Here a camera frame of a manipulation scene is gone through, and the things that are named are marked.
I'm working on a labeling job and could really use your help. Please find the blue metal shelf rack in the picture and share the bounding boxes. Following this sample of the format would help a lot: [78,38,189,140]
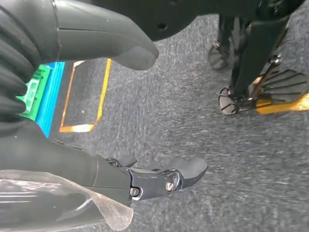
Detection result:
[36,61,66,138]

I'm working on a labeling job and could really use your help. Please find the clear plastic film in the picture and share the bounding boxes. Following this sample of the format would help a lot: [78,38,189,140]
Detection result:
[0,170,134,232]

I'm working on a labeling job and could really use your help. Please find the yellow floor tape square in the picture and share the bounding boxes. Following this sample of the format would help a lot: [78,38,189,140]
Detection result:
[59,58,112,133]

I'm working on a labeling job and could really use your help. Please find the green plastic crate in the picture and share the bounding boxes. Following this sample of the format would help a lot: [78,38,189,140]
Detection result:
[17,65,51,122]

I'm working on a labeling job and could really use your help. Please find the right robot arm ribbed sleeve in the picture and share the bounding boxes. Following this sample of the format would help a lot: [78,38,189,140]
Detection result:
[0,0,60,138]

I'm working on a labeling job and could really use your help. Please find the black robot legs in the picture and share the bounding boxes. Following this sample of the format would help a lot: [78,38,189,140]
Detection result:
[91,0,309,116]

